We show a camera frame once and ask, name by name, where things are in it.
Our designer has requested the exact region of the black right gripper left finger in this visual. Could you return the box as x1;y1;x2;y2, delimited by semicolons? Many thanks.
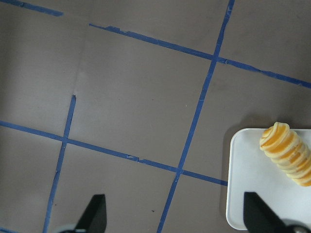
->
75;194;107;233

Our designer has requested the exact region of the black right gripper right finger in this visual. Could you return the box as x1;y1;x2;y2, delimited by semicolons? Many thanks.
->
243;192;292;233

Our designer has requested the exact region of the orange swirl bread roll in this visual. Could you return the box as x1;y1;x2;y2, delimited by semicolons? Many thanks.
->
259;122;311;187

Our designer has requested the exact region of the white rectangular tray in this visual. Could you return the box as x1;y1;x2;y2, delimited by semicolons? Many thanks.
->
226;128;311;230

